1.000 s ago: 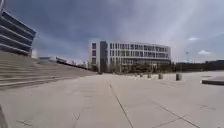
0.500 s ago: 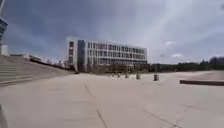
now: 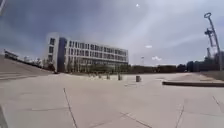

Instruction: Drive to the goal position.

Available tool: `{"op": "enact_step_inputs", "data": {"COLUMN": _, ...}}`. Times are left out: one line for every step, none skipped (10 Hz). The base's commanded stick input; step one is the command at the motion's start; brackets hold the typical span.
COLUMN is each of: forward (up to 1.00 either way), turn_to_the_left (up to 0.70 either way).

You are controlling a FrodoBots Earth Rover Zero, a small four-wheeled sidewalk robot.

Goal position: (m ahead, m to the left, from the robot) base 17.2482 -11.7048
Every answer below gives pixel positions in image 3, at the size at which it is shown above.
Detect row of trees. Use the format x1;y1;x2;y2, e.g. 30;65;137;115
66;61;222;75

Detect tall pole with ring top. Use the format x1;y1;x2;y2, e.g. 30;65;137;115
203;12;224;72

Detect large white office building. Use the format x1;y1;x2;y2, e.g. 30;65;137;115
46;34;130;74

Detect distant low building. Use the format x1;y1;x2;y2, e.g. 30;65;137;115
3;49;20;61

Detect low dark kerb ledge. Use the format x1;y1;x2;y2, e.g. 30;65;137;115
161;80;224;88

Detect pale concrete slab plaza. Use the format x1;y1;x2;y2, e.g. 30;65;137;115
0;72;224;128

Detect wide concrete steps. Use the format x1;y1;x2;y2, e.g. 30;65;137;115
0;55;54;82

